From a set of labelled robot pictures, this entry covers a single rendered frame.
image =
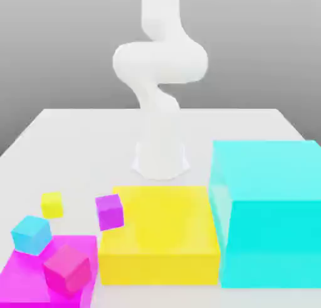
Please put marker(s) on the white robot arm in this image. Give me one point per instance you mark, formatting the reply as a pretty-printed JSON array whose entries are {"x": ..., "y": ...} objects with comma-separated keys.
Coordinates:
[{"x": 160, "y": 62}]

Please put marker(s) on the small purple cube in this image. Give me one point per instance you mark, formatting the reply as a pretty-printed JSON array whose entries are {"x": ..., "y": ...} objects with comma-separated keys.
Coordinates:
[{"x": 109, "y": 212}]

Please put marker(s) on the small yellow cube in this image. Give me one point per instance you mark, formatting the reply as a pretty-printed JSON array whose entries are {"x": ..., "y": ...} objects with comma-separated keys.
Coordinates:
[{"x": 52, "y": 205}]

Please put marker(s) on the small pink cube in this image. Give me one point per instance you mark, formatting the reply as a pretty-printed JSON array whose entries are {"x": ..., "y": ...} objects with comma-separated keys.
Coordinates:
[{"x": 67, "y": 270}]

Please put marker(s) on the small blue cube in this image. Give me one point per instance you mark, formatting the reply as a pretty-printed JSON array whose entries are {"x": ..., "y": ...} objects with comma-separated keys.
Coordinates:
[{"x": 31, "y": 235}]

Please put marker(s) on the large yellow box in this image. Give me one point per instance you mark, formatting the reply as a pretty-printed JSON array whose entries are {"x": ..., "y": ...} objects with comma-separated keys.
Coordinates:
[{"x": 163, "y": 237}]

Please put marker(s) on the large cyan box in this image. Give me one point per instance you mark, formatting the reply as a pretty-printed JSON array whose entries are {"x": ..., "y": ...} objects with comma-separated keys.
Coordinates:
[{"x": 270, "y": 212}]

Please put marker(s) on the large magenta box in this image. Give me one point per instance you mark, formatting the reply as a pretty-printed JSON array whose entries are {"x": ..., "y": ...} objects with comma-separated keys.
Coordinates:
[{"x": 22, "y": 283}]

